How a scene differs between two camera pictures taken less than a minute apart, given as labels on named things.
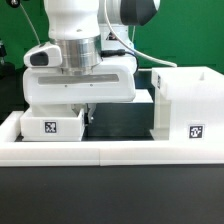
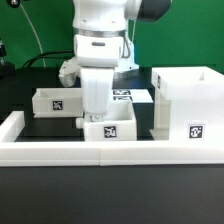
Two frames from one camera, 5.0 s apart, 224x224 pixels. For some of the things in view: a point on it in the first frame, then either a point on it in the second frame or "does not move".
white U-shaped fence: (68, 153) does not move
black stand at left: (7, 69) does not move
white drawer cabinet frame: (188, 104) does not move
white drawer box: (38, 128) to (119, 124)
